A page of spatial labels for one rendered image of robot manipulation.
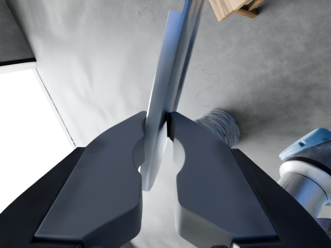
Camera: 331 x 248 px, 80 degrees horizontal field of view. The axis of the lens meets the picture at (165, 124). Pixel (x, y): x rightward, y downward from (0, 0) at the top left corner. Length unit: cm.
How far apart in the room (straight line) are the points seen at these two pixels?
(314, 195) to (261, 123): 85
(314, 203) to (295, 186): 4
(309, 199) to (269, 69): 83
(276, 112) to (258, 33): 42
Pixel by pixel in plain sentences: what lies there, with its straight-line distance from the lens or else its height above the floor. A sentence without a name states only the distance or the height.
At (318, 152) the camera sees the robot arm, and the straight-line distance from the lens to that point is 52.
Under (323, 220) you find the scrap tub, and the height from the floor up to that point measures 2.
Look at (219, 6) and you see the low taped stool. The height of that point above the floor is 33.
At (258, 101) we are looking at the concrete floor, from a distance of 124.
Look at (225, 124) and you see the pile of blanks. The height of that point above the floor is 12.
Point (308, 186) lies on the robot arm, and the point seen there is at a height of 73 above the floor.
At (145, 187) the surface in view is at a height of 105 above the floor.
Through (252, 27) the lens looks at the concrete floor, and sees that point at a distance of 120.
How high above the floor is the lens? 111
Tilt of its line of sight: 39 degrees down
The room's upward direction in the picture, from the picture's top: 118 degrees counter-clockwise
